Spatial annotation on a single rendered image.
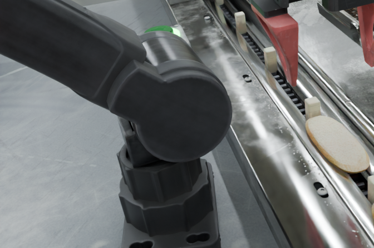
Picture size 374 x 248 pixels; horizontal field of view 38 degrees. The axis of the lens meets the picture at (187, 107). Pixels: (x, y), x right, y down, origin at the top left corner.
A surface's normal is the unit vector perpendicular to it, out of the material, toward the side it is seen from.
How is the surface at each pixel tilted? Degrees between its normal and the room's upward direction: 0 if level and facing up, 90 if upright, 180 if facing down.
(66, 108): 0
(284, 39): 111
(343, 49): 0
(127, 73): 33
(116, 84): 47
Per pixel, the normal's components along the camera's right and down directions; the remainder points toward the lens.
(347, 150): -0.01, -0.82
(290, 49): 0.23, 0.75
